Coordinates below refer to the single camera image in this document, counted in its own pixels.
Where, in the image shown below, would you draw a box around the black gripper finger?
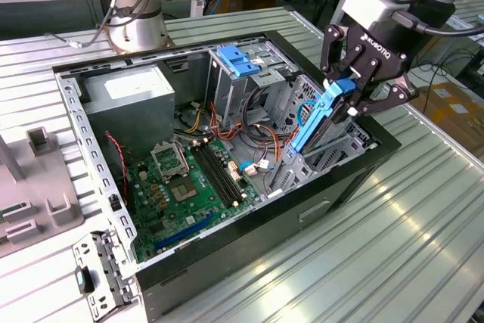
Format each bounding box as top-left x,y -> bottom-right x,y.
346,73 -> 420,118
319,23 -> 364,84

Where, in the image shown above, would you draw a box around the hard disk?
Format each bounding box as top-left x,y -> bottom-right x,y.
287,76 -> 358,157

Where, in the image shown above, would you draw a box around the blue data wire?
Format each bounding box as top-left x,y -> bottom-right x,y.
296,100 -> 317,135

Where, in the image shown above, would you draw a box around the grey metal disk bay cage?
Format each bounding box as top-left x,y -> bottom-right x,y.
264,74 -> 381,200

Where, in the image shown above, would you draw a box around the cardboard box with labels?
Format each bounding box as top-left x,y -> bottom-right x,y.
410,86 -> 484,152

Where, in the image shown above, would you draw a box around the metal slat side table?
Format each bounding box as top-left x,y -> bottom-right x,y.
451,0 -> 484,42

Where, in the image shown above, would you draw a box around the blue drive bay latch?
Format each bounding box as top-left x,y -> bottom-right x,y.
216,45 -> 262,79

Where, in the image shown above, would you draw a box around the grey optical drive cage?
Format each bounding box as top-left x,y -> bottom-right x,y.
206,40 -> 300,130

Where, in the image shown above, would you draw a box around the black RAM slot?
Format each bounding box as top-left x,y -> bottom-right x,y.
194,143 -> 236,207
203,140 -> 245,201
190,144 -> 232,209
198,141 -> 240,204

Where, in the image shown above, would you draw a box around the black open PC case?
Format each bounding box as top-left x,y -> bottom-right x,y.
51,30 -> 402,323

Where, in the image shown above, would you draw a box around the CPU socket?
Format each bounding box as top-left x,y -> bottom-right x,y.
168,175 -> 200,203

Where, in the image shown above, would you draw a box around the metal socket cover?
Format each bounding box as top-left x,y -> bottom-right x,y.
150,140 -> 191,183

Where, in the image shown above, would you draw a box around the grey power supply unit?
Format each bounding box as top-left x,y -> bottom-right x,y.
81,64 -> 177,154

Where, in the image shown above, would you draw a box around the green motherboard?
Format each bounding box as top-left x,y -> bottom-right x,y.
124,136 -> 262,263

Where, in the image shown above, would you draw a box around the blue expansion slot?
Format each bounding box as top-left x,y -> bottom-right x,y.
154,212 -> 218,252

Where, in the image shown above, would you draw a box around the black case fan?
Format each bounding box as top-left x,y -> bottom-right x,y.
101,130 -> 136,215

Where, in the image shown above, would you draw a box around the grey parts rack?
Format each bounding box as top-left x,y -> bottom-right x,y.
0,126 -> 86,259

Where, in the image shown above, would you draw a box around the black blue latch tab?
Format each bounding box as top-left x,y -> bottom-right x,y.
73,266 -> 95,294

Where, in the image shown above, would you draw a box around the green RAM stick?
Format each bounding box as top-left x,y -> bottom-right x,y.
0,201 -> 29,225

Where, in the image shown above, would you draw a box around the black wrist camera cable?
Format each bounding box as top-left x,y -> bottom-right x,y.
391,9 -> 484,37

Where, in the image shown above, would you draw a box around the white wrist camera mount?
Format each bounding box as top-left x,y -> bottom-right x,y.
339,0 -> 412,33

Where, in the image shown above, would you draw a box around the thick black wire loop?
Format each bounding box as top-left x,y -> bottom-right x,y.
241,86 -> 277,142

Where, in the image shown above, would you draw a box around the orange red wire bundle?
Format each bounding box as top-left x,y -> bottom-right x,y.
209,101 -> 289,165

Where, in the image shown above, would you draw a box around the short blue board wire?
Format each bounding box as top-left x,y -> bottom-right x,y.
240,159 -> 271,177

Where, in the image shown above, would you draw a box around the yellow black supply wires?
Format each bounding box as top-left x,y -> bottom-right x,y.
175,100 -> 208,135

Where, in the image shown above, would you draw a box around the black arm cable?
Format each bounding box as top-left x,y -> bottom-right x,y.
44,0 -> 162,50

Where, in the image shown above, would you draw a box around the red black fan wire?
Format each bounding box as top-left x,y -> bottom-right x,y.
104,132 -> 130,188

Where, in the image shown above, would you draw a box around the grey expansion bracket plate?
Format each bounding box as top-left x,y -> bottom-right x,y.
71,229 -> 140,320

